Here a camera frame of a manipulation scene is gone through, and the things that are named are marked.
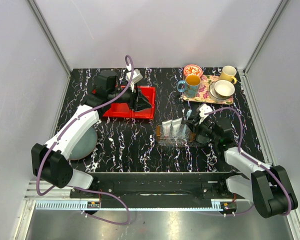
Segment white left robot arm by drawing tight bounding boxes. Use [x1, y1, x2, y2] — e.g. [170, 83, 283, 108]
[31, 69, 152, 198]

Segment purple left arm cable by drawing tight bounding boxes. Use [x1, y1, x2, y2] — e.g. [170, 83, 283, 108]
[36, 54, 131, 225]

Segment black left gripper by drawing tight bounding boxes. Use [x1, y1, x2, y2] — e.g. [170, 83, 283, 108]
[108, 80, 152, 112]

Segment white cup on saucer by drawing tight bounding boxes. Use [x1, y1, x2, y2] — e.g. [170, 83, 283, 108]
[214, 80, 235, 97]

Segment white toothbrush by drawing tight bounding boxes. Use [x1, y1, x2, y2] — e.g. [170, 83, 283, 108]
[181, 109, 192, 138]

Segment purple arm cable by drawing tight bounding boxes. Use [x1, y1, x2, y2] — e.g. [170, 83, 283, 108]
[36, 54, 131, 225]
[203, 106, 292, 217]

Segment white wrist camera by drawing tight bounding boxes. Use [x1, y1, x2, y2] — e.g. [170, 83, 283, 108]
[196, 103, 213, 124]
[125, 69, 144, 84]

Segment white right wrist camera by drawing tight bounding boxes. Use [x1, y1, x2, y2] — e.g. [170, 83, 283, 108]
[196, 103, 213, 124]

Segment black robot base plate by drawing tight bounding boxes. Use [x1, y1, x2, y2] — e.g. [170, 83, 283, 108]
[75, 180, 241, 199]

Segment white toothpaste tube red cap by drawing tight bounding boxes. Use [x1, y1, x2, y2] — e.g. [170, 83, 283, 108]
[162, 120, 172, 137]

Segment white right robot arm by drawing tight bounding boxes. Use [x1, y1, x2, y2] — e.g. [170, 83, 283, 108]
[185, 117, 298, 219]

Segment red patterned bowl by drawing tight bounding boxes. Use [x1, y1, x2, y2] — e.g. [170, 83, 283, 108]
[183, 64, 203, 78]

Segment red bin with toothpaste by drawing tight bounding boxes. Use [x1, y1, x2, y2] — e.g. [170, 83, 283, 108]
[103, 103, 133, 118]

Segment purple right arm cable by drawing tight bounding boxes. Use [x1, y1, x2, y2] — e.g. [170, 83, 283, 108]
[203, 106, 292, 217]

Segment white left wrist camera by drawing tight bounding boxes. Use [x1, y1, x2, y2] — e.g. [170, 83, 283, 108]
[125, 69, 144, 84]

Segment floral placemat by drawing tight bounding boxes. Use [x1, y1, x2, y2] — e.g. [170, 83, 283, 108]
[181, 75, 234, 105]

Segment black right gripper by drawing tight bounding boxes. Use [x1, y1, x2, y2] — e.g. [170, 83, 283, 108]
[183, 115, 220, 143]

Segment blue floral mug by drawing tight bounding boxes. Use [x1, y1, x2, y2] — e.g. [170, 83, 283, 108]
[176, 75, 201, 99]

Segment red bin with mug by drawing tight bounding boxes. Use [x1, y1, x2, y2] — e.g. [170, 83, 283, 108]
[132, 86, 156, 120]

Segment clear glass tray wooden handles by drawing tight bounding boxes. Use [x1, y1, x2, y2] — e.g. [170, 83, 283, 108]
[155, 124, 209, 147]

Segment floral saucer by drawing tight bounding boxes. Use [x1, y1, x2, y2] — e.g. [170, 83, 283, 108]
[209, 82, 231, 100]

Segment dark grey mug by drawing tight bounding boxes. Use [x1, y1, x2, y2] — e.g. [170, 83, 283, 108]
[195, 133, 211, 145]

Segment blue-grey ceramic plate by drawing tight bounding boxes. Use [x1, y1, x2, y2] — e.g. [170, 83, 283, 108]
[69, 127, 98, 161]

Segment yellow mug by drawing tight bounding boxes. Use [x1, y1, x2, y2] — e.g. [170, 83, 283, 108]
[219, 65, 237, 85]

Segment white toothpaste tube dark cap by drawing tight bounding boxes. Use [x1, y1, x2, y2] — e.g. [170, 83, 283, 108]
[171, 117, 183, 136]

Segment aluminium frame rail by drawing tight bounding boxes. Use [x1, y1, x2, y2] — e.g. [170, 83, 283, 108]
[25, 181, 241, 212]

